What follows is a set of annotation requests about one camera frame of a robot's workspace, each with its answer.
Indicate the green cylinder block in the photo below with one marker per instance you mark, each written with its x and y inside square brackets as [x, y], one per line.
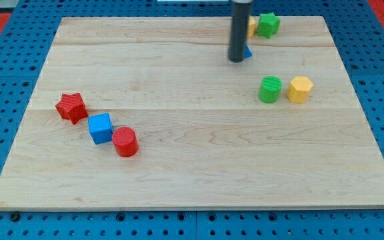
[270, 89]

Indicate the red cylinder block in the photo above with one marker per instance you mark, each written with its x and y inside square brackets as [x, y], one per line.
[125, 141]

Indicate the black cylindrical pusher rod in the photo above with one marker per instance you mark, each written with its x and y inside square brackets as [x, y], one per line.
[239, 28]

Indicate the yellow hexagon block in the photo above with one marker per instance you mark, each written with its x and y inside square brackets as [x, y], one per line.
[299, 89]

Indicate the yellow block behind rod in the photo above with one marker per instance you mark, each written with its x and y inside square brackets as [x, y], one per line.
[251, 27]

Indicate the light wooden board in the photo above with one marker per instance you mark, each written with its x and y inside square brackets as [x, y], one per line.
[206, 141]

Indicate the red star block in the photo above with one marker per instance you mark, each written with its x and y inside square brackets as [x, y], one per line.
[72, 107]

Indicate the blue block behind rod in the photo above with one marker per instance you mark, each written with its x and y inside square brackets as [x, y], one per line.
[248, 52]

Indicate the green star block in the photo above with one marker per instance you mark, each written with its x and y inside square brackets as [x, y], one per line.
[268, 25]

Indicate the blue cube block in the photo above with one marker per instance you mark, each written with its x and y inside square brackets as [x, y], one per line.
[100, 128]

